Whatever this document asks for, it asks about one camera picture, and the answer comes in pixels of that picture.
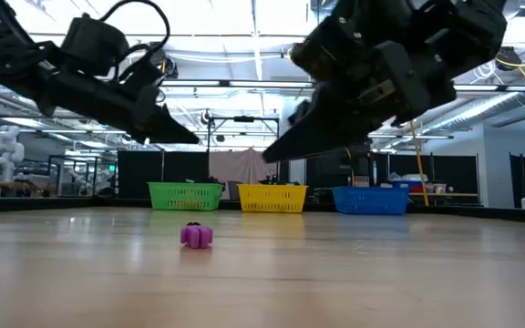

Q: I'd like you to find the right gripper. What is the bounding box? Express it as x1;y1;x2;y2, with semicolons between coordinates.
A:
261;16;458;165

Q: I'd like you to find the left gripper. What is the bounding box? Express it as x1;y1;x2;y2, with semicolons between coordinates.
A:
36;60;201;146

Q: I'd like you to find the purple toy block front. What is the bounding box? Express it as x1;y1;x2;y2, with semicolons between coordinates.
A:
180;221;215;251

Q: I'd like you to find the black partition panel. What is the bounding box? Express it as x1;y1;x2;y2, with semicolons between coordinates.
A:
387;153;480;198
117;150;210;200

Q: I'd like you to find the green plastic basket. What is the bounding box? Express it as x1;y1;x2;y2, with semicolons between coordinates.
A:
147;181;224;212

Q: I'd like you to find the long overhead light bar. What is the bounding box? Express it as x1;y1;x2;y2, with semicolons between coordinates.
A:
160;79;314;91

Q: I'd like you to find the pink hanging cloth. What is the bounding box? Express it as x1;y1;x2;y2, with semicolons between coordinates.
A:
208;149;279;186

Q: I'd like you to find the yellow plastic basket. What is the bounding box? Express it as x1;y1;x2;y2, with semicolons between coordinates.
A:
236;183;309;214

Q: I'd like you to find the blue plastic basket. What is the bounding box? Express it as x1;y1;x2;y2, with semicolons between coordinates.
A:
331;186;410;217

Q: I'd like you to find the blue storage bin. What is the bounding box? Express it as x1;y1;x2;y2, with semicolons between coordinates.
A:
389;174;429;194

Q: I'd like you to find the black ceiling cord reel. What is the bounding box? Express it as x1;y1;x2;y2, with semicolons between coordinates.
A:
494;45;524;73
146;41;180;81

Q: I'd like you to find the black metal stand frame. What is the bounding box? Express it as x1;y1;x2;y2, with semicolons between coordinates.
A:
205;115;282;184

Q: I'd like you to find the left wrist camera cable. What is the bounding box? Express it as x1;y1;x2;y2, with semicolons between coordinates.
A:
99;0;171;84

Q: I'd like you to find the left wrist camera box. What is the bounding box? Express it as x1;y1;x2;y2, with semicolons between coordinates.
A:
59;15;131;77

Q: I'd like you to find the yellow hanging cable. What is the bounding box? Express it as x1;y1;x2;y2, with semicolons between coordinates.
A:
407;120;430;209

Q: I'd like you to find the black aluminium table frame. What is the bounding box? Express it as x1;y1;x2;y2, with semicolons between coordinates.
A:
0;194;525;224

